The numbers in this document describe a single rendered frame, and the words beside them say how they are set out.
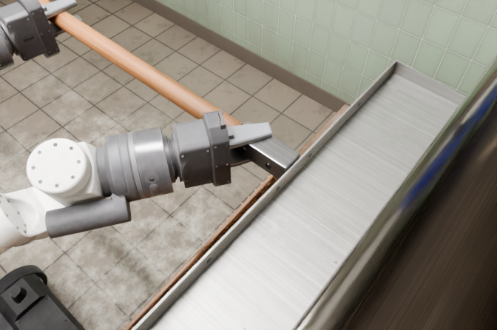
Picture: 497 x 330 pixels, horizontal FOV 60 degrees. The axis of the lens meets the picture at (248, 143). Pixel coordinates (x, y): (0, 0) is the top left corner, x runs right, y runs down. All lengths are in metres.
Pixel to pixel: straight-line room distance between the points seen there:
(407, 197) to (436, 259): 0.04
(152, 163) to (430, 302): 0.36
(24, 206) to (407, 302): 0.49
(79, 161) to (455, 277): 0.40
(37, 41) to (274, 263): 0.56
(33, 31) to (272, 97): 1.70
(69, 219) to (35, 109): 2.02
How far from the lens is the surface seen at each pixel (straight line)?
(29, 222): 0.62
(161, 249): 1.87
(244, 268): 0.51
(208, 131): 0.53
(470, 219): 0.32
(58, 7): 0.85
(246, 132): 0.56
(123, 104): 2.42
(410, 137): 0.65
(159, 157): 0.53
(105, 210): 0.55
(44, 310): 1.68
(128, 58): 0.71
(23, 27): 0.83
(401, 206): 0.28
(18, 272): 1.78
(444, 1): 1.79
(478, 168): 0.34
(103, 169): 0.55
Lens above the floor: 1.65
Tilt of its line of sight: 50 degrees down
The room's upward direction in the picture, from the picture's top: straight up
